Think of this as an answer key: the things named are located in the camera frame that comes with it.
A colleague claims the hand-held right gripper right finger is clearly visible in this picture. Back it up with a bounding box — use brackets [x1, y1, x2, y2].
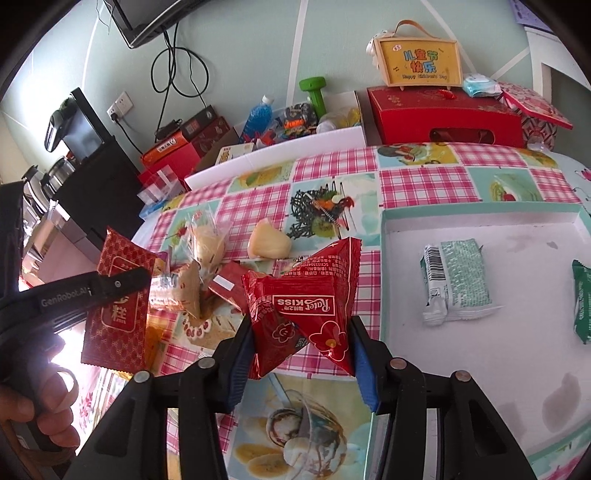
[348, 316, 539, 480]

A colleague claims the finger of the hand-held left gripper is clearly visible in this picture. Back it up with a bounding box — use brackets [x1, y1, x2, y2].
[90, 267, 152, 306]

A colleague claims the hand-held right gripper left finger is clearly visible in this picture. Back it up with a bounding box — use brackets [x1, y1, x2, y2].
[65, 318, 259, 480]

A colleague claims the red gold-patterned packet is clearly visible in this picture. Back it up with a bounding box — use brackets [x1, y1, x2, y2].
[81, 227, 158, 374]

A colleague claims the beige striped snack packet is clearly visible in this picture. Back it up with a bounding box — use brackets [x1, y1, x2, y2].
[148, 261, 206, 320]

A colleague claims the red triangular flower snack packet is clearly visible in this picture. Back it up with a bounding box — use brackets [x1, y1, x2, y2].
[241, 237, 362, 380]

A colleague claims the small red packet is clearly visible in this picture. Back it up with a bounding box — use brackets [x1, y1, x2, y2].
[208, 263, 252, 315]

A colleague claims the clear-wrapped cream pastry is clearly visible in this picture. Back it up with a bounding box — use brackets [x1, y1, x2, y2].
[187, 205, 228, 278]

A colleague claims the pale round pastry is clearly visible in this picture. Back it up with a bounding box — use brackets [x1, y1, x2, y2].
[247, 218, 293, 260]

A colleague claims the teal-rimmed white tray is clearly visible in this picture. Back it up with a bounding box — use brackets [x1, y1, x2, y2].
[369, 203, 591, 480]

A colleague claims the person's left hand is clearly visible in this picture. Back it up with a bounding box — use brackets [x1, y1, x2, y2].
[0, 367, 75, 467]

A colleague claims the black cabinet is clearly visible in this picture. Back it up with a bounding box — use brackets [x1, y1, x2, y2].
[51, 138, 145, 250]

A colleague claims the clear plastic box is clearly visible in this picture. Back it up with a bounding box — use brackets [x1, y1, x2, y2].
[137, 168, 181, 204]

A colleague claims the steel pot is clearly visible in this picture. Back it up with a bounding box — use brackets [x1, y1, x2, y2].
[46, 157, 77, 195]

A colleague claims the green and white snack packet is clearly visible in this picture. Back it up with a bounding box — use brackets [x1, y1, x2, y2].
[419, 239, 505, 328]

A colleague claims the orange flat box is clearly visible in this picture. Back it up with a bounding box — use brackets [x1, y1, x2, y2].
[141, 131, 190, 169]

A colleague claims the black power adapter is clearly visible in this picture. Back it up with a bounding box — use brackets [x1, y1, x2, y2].
[154, 119, 185, 139]

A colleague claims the black coffee machine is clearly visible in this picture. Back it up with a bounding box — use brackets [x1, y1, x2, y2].
[44, 88, 116, 162]

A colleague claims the dark red patterned box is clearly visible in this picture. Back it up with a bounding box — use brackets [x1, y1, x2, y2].
[190, 116, 232, 157]

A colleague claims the small yellow white carton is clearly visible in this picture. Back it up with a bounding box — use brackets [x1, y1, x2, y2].
[215, 142, 256, 164]

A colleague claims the dark brown flat box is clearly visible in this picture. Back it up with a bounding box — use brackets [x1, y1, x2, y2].
[181, 105, 218, 134]

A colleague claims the pink checkered printed tablecloth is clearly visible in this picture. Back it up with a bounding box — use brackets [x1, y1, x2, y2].
[81, 141, 591, 480]

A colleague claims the white foam board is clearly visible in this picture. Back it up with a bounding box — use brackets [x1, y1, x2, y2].
[184, 126, 368, 190]

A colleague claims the blue bottle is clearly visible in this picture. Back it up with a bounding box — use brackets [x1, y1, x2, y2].
[242, 95, 275, 139]

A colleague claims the dark green snack packet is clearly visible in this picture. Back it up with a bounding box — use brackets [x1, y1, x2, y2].
[571, 259, 591, 344]

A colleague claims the colourful toy pile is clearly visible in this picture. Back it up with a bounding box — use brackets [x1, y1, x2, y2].
[277, 104, 319, 137]

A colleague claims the large red gift box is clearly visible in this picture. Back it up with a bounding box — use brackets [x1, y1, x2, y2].
[367, 85, 527, 148]

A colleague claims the cardboard box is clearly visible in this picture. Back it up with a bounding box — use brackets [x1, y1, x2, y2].
[233, 90, 368, 144]

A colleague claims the black monitor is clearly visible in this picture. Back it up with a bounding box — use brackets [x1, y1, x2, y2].
[106, 0, 213, 49]

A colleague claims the green dumbbell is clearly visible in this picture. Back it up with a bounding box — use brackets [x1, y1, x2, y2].
[298, 78, 329, 120]

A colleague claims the blue wet wipes pack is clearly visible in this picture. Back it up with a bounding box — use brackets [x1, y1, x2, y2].
[462, 73, 502, 97]

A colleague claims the red patterned lidded box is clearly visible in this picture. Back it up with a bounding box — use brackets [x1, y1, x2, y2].
[496, 80, 573, 151]

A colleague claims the orange handbag-shaped box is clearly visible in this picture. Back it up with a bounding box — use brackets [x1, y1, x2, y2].
[367, 19, 462, 90]

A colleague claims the white chair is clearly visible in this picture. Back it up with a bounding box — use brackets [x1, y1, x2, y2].
[524, 25, 591, 153]

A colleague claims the purple paper sheet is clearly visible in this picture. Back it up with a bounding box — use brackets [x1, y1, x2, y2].
[510, 0, 555, 33]

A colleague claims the white wall socket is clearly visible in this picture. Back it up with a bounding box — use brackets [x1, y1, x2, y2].
[107, 91, 134, 121]

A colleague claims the black cable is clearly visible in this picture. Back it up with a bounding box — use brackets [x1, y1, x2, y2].
[151, 28, 208, 134]

